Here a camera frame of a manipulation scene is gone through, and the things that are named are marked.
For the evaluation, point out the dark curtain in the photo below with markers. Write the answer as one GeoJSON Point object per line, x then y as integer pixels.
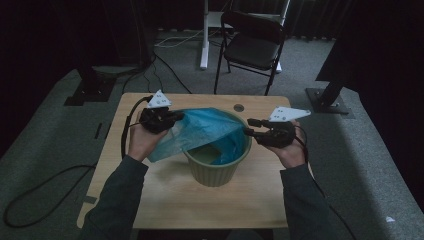
{"type": "Point", "coordinates": [316, 20]}

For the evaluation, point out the black tape strip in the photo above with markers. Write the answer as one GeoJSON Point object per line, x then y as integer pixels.
{"type": "Point", "coordinates": [98, 130]}

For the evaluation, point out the black stand with square base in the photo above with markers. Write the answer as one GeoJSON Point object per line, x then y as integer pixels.
{"type": "Point", "coordinates": [90, 90]}

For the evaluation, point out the black slanted stand with base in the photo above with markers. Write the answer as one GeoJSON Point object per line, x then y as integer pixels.
{"type": "Point", "coordinates": [328, 100]}

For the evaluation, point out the blue plastic bag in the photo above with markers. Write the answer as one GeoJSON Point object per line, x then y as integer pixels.
{"type": "Point", "coordinates": [200, 130]}

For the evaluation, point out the grey tape piece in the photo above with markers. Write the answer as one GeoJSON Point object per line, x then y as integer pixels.
{"type": "Point", "coordinates": [89, 199]}

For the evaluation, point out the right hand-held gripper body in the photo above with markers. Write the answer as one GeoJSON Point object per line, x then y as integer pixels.
{"type": "Point", "coordinates": [280, 135]}

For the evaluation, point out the white paper scrap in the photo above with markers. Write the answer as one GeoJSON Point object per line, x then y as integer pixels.
{"type": "Point", "coordinates": [390, 219]}

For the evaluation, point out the person's right hand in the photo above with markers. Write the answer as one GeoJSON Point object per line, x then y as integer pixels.
{"type": "Point", "coordinates": [293, 155]}

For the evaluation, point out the dark cloth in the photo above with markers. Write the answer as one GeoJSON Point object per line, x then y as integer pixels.
{"type": "Point", "coordinates": [373, 50]}

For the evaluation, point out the person's left hand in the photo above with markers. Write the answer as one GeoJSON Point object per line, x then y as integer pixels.
{"type": "Point", "coordinates": [141, 143]}

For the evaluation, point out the green ribbed bin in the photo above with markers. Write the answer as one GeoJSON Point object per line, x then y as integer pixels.
{"type": "Point", "coordinates": [213, 175]}

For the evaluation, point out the black folding chair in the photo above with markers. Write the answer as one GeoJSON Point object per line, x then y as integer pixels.
{"type": "Point", "coordinates": [253, 50]}

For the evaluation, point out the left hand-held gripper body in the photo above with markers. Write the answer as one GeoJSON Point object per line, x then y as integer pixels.
{"type": "Point", "coordinates": [155, 120]}

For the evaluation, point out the grey table grommet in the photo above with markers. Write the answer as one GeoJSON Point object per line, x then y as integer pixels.
{"type": "Point", "coordinates": [238, 107]}

